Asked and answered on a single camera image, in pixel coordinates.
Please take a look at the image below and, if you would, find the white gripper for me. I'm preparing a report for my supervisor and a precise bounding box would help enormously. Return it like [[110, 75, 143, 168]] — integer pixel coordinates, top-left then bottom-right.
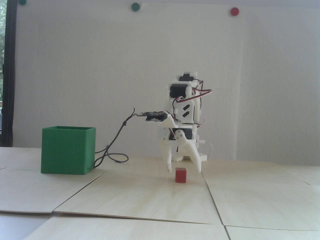
[[157, 114, 202, 173]]

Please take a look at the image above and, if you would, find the red block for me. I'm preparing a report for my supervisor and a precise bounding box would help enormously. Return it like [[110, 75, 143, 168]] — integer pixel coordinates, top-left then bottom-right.
[[175, 168, 187, 183]]

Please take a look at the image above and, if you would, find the green box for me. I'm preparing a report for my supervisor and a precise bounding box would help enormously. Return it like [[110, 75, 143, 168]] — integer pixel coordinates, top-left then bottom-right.
[[41, 126, 97, 175]]

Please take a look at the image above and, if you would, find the light plywood sheet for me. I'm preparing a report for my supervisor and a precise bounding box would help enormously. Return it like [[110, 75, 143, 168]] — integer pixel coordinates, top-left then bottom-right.
[[224, 225, 320, 240], [53, 172, 221, 225], [199, 160, 320, 230], [0, 147, 103, 213], [24, 216, 232, 240]]

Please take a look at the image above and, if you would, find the white corrugated backdrop sheet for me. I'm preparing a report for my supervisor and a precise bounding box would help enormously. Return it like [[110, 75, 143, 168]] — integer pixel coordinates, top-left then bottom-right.
[[15, 2, 245, 162], [235, 3, 320, 167]]

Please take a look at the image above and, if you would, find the white usb cable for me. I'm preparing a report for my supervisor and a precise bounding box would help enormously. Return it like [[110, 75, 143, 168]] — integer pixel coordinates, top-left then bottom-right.
[[200, 140, 213, 160]]

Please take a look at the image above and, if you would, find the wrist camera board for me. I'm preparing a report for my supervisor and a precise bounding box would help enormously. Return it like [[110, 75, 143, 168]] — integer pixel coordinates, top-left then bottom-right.
[[136, 110, 168, 123]]

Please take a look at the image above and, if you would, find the black camera cable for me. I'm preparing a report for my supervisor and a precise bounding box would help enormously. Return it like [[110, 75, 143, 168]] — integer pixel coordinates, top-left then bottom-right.
[[93, 107, 140, 168]]

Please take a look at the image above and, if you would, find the red striped servo wire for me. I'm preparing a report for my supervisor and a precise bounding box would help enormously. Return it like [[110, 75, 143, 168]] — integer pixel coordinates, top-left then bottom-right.
[[173, 79, 213, 105]]

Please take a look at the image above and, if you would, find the black window frame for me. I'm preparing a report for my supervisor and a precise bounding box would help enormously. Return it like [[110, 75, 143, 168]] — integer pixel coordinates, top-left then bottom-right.
[[2, 0, 17, 148]]

